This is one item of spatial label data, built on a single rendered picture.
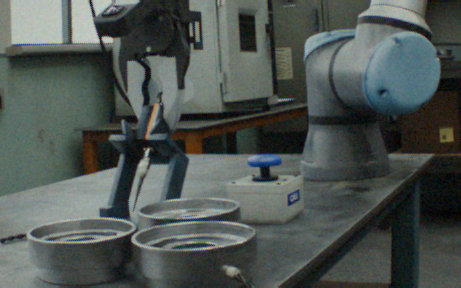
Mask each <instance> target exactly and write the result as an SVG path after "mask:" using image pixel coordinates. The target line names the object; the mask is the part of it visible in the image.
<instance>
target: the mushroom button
mask: <svg viewBox="0 0 461 288"><path fill-rule="evenodd" d="M247 165H248V166H249V167H260V175H261V177H270V167H273V166H278V165H281V159H280V157H278V155H276V154H258V156H252V157H250V158H249V159H248V161H247Z"/></svg>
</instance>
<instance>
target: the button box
mask: <svg viewBox="0 0 461 288"><path fill-rule="evenodd" d="M303 183H304V179H303V176H297V175H293V176H289V175H271V174H270V177H261V175H249V176H246V177H244V178H241V179H239V180H236V181H233V182H231V183H227V185H226V199H229V200H234V201H237V202H239V203H240V206H241V222H246V223H268V224H285V223H286V222H288V221H290V220H291V219H293V218H295V217H296V216H298V215H300V214H302V213H303V212H304V201H303Z"/></svg>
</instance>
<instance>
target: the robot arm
mask: <svg viewBox="0 0 461 288"><path fill-rule="evenodd" d="M427 2H428V1H427V0H372V1H371V4H370V9H369V10H368V11H365V12H363V13H362V14H361V15H360V16H359V18H358V21H357V26H356V30H346V29H343V30H336V31H333V32H326V33H319V34H316V35H313V36H311V37H310V38H309V39H308V40H307V41H306V43H305V45H306V46H305V58H304V64H305V66H306V85H307V103H308V107H309V133H308V137H307V141H306V145H305V148H304V152H303V156H302V160H301V176H303V178H305V179H309V180H316V181H355V180H361V179H370V178H377V177H381V176H385V175H387V174H389V173H390V160H389V157H388V154H387V151H386V149H385V143H384V140H383V138H382V135H381V132H380V129H379V124H378V113H381V114H385V115H399V114H405V113H408V114H411V113H414V112H416V111H418V110H420V109H421V108H422V107H423V106H425V105H426V104H427V103H428V101H429V100H430V99H431V98H432V97H433V96H434V93H435V91H436V89H437V87H438V85H439V84H438V82H439V78H440V73H441V67H440V64H439V58H438V57H437V56H436V51H435V48H434V46H433V45H432V44H431V35H432V32H431V30H430V29H429V28H428V26H427V25H426V23H425V21H424V18H425V14H426V6H427ZM196 21H197V22H199V37H200V42H197V41H196V29H195V22H196ZM92 22H93V23H94V26H95V29H96V35H97V38H102V37H109V38H120V51H119V62H118V67H119V71H120V74H121V77H122V80H123V84H124V87H125V90H126V92H128V95H129V98H130V103H131V106H132V108H133V110H134V112H135V114H136V116H137V118H138V121H139V116H140V113H141V110H142V106H147V105H150V104H151V103H152V102H155V101H156V100H157V99H158V98H157V96H158V93H159V87H158V84H157V83H156V82H155V81H154V80H153V79H152V77H151V65H150V62H149V60H148V59H146V57H157V55H159V56H160V57H161V56H166V57H167V58H165V59H164V60H163V61H162V62H161V64H160V65H159V66H158V68H157V70H158V77H159V80H160V81H161V83H162V86H163V94H162V101H163V103H164V113H163V118H164V121H165V123H166V126H167V127H168V131H169V132H173V131H174V130H175V128H176V125H177V123H178V121H179V118H180V115H181V111H182V107H183V105H184V104H185V103H186V102H188V101H189V100H190V99H192V97H193V94H194V87H193V83H192V82H191V81H190V80H189V79H188V78H187V77H186V76H185V74H186V71H187V68H188V65H189V64H190V60H191V43H193V48H194V50H203V34H202V18H201V12H199V11H191V10H190V9H189V0H114V1H113V2H112V3H111V4H110V5H109V6H107V7H106V8H105V9H104V10H103V11H101V12H100V13H99V14H98V15H97V16H95V17H94V18H93V19H92ZM191 23H192V32H193V36H190V24H191ZM141 59H142V60H141Z"/></svg>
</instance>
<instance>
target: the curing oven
mask: <svg viewBox="0 0 461 288"><path fill-rule="evenodd" d="M189 9H190V10H191V11H199V12H201V18H202V34H203V50H194V48H193V43H191V60H190V64H189V65H188V68H187V71H186V74H185V76H186V77H187V78H188V79H189V80H190V81H191V82H192V83H193V87H194V94H193V97H192V99H190V100H189V101H188V102H186V103H185V104H184V105H183V107H182V111H181V114H191V113H214V120H221V119H223V117H222V112H229V111H234V110H240V109H246V108H252V107H259V106H263V111H270V105H272V104H278V84H277V64H276V53H275V44H274V25H273V4H272V0H189ZM112 46H113V60H114V67H113V71H114V73H115V75H116V77H117V79H118V81H119V83H120V85H121V87H122V89H123V90H124V92H125V93H126V95H127V96H128V98H129V95H128V92H126V90H125V87H124V84H123V80H122V77H121V74H120V71H119V67H118V62H119V51H120V38H112ZM165 58H167V57H166V56H161V57H160V56H159V55H157V57H146V59H148V60H149V62H150V65H151V77H152V79H153V80H154V81H155V82H156V83H157V84H158V87H159V93H160V92H162V90H163V86H162V83H161V81H160V80H159V77H158V70H157V68H158V66H159V65H160V64H161V62H162V61H163V60H164V59H165ZM114 87H115V100H116V115H117V117H122V116H126V123H133V122H134V119H133V115H136V114H135V112H134V110H133V109H132V108H131V107H130V106H129V105H128V103H127V102H126V101H125V100H124V98H123V97H122V95H121V94H120V92H119V91H118V89H117V87H116V85H115V83H114ZM129 99H130V98H129Z"/></svg>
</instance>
